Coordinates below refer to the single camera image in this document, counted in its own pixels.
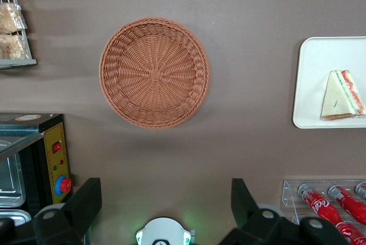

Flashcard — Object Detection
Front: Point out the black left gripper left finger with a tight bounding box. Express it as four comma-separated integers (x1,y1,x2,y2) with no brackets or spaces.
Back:
0,178,103,245

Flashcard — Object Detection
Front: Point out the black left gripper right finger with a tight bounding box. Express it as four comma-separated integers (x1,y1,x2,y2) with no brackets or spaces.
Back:
220,178,354,245

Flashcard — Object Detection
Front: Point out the triangular sandwich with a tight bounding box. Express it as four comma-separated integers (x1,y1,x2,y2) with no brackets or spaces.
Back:
320,69,366,121

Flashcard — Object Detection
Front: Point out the round brown wicker basket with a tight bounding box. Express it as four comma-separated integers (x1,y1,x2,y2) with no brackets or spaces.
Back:
98,16,211,130

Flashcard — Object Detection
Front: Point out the beige rectangular serving tray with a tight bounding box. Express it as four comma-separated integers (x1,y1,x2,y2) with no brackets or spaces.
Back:
292,36,366,130

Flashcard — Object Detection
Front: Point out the clear acrylic bottle rack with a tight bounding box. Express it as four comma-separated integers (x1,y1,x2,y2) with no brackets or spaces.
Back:
280,179,366,245

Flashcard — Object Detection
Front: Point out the black food warmer cabinet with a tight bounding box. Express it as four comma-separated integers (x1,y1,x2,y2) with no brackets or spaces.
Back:
0,113,74,223

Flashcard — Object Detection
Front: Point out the steel warmer pan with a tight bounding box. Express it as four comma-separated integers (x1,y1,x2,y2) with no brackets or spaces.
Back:
0,209,32,227
0,153,26,208

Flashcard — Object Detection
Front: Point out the red cola bottle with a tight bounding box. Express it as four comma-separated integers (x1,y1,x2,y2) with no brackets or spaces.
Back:
355,181,366,200
327,184,366,219
297,183,365,245

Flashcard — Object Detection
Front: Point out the grey wire snack rack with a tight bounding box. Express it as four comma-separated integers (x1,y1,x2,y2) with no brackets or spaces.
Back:
0,0,38,70

